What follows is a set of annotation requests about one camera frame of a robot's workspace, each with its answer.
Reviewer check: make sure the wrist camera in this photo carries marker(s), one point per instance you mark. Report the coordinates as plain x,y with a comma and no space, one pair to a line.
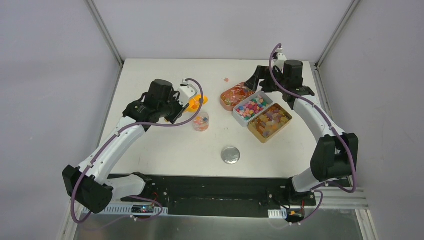
280,59
187,91

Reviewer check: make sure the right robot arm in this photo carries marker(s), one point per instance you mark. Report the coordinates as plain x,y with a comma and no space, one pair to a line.
334,161

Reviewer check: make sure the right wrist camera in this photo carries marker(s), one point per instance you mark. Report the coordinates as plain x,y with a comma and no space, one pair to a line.
280,59

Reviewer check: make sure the orange plastic scoop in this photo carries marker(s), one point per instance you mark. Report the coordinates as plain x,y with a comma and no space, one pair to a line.
194,104

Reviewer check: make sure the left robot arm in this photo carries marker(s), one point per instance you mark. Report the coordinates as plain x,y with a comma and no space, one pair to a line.
88,183

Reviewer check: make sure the pink oval lollipop tin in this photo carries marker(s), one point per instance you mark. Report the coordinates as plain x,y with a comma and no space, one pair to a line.
233,96

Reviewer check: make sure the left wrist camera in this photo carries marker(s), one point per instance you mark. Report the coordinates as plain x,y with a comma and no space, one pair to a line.
187,91

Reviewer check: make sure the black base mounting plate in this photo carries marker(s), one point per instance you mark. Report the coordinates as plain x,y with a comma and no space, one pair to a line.
223,196

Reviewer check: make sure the yellow gummy candy tin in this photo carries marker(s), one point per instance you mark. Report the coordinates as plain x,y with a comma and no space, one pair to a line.
267,124

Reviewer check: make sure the grey star candy tin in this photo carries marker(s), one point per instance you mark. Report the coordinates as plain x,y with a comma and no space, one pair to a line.
250,108

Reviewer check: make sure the silver round jar lid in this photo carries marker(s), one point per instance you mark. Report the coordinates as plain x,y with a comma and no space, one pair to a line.
230,155

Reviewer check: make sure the clear plastic jar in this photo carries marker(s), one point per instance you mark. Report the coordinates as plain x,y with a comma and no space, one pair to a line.
201,122

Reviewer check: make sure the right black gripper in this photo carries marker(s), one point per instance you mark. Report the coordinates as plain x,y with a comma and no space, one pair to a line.
262,72

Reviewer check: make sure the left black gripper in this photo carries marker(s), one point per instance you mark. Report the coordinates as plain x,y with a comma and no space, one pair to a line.
178,112

